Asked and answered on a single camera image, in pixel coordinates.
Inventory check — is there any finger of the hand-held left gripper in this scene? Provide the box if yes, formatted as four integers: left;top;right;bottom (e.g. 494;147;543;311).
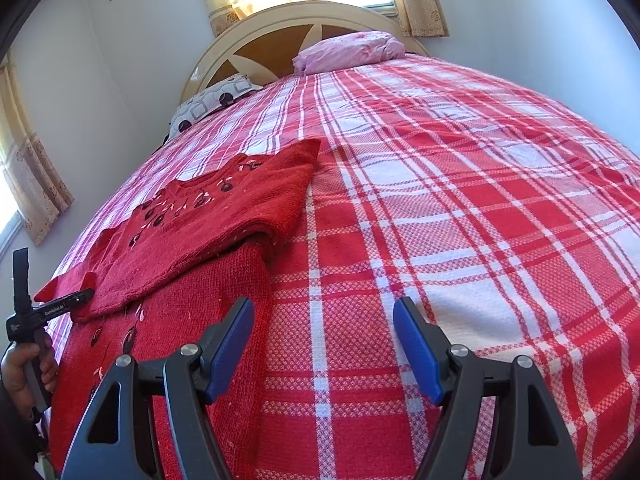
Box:
12;247;30;307
44;288;96;317

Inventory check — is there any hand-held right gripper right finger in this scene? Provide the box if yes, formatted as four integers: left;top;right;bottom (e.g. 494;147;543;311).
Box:
392;296;583;480

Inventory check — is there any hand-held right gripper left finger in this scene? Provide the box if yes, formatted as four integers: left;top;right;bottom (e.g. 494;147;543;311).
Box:
60;296;256;480

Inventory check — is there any red knitted sweater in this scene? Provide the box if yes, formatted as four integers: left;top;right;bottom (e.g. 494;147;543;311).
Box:
49;242;274;480
34;138;322;324

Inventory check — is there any person's left forearm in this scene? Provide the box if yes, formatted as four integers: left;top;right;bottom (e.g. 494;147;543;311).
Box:
0;390;48;480

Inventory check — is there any person's left hand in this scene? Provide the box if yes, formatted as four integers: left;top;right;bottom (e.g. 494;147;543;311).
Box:
0;332;60;418

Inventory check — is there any red plaid blanket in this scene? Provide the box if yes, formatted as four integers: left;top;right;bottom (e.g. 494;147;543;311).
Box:
37;52;640;480

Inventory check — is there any white patterned pillow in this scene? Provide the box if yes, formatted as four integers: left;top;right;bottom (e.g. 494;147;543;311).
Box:
167;73;263;141

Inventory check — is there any pink floral pillow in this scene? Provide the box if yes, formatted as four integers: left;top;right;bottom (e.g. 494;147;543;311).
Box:
292;31;405;76

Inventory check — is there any cream wooden headboard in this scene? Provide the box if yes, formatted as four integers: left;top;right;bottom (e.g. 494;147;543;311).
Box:
179;1;431;108

